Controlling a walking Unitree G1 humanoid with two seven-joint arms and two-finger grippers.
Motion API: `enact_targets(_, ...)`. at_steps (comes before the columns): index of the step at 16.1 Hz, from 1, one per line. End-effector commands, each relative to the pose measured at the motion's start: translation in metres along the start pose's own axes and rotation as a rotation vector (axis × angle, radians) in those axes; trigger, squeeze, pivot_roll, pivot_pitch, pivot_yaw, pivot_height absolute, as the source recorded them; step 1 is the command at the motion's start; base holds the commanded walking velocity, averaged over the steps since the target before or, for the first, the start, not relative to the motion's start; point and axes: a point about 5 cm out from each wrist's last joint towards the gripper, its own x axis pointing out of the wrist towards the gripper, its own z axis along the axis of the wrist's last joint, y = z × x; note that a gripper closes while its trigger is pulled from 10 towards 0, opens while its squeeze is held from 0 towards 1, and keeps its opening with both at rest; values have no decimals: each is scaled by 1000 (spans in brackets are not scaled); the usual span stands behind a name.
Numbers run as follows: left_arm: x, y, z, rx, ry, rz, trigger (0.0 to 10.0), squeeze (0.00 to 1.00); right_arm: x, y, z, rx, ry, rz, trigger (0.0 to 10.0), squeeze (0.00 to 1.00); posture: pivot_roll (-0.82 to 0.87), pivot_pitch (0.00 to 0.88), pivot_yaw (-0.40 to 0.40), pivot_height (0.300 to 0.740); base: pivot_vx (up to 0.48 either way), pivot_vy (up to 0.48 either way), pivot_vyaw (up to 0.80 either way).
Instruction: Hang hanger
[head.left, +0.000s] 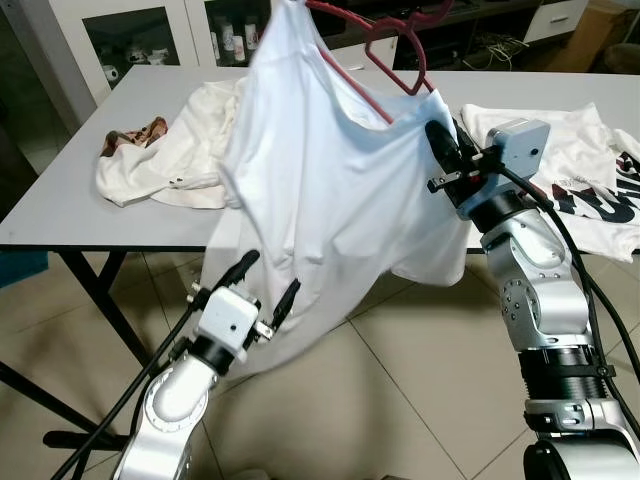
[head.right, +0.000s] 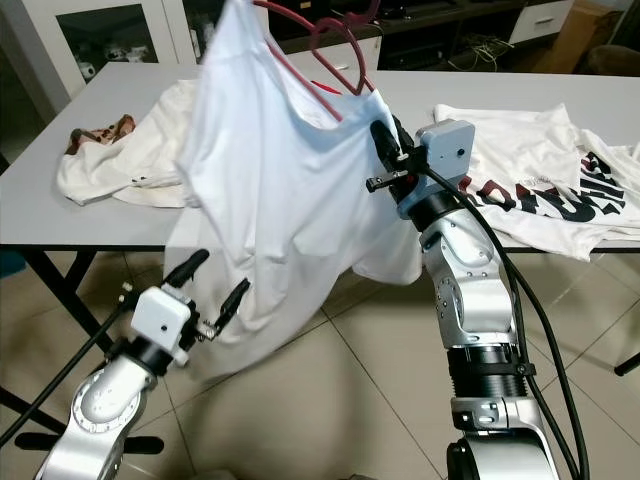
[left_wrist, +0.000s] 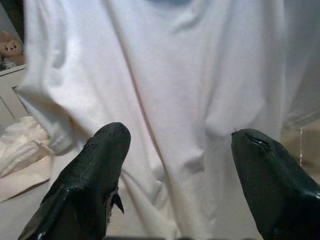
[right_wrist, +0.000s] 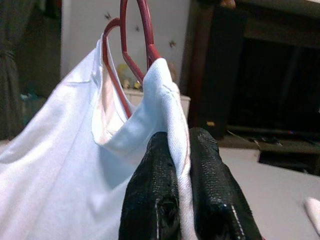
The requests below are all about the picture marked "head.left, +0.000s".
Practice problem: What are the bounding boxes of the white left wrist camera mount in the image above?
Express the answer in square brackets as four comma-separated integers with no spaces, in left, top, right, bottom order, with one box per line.
[195,288,266,353]

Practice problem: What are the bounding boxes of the cream garment brown patterned trim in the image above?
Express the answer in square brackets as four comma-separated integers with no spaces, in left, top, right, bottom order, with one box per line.
[95,78,251,211]

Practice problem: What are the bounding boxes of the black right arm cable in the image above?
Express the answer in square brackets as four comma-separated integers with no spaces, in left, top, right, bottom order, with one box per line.
[495,160,640,441]

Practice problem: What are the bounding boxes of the white glass door cabinet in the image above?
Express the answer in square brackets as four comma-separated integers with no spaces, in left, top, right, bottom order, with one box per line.
[20,0,291,76]

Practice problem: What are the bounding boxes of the dark TV stand white drawers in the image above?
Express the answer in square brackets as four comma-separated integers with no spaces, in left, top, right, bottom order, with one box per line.
[330,0,640,71]

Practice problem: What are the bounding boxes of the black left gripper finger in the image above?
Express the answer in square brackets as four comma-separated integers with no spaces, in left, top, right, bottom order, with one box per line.
[220,250,261,293]
[272,280,301,327]

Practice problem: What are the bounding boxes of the red plastic clothes hanger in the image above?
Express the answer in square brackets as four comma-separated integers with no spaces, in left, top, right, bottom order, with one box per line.
[305,0,456,126]

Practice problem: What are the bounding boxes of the teal floor mat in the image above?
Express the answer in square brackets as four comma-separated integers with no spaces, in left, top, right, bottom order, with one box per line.
[0,250,49,291]

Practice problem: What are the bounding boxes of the white t-shirt black lettering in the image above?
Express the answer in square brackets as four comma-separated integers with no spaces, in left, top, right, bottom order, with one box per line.
[460,100,640,263]

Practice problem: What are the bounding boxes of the grey table black legs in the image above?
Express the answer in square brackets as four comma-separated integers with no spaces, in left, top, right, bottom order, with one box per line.
[0,65,640,451]

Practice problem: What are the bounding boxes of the plain white t-shirt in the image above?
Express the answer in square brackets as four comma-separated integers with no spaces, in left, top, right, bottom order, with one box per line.
[200,0,473,376]

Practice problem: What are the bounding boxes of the brown cardboard box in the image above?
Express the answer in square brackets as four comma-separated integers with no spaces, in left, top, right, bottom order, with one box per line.
[578,0,633,63]

